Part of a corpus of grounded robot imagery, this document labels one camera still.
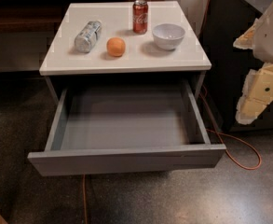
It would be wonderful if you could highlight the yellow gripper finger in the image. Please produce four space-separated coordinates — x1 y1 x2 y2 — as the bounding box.
233 25 255 49
236 63 273 125

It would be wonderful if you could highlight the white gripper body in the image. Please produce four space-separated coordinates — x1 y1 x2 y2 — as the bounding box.
253 2 273 63

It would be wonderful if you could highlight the dark wooden bench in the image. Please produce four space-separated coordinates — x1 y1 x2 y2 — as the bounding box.
0 0 163 33

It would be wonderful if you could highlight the black counter cabinet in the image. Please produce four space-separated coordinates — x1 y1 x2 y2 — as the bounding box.
199 0 273 132

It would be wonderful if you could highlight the white bowl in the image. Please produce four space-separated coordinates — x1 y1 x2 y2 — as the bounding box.
152 23 185 50

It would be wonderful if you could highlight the orange fruit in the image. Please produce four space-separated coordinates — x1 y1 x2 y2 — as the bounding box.
106 37 126 57

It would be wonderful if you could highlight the red cola can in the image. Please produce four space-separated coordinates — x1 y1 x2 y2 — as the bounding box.
132 0 148 34

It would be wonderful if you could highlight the silver lying can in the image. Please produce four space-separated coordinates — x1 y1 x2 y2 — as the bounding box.
75 21 102 53

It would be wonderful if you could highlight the grey top drawer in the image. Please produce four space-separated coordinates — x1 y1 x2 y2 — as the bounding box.
28 81 225 176

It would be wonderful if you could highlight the white top nightstand cabinet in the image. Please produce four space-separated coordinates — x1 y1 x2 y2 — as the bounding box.
39 1 212 102

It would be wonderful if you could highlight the orange cable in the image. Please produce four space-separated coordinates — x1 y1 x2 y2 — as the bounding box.
197 0 263 172

